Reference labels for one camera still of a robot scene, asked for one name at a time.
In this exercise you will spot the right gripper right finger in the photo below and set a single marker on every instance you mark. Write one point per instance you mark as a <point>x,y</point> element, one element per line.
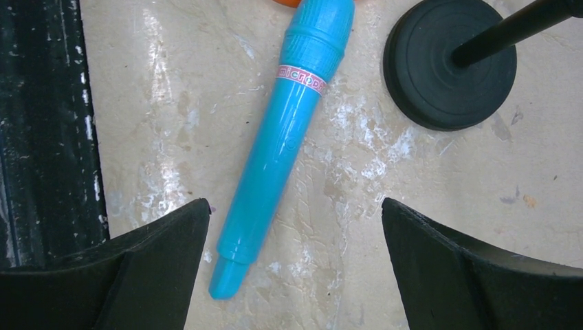
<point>450,280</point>

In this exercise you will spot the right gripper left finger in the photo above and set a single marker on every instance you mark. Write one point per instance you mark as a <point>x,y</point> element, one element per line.
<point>142,279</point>

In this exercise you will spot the black mic stand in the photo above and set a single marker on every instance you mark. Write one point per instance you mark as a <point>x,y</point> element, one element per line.
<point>450,64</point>

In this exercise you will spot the blue toy microphone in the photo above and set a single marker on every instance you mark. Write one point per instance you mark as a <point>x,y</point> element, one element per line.
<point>313,48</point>

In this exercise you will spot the orange curved toy track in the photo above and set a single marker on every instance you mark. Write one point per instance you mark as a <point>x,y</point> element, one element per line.
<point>289,3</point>

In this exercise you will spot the black base frame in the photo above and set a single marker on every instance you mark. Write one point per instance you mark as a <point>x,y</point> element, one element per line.
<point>52,203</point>

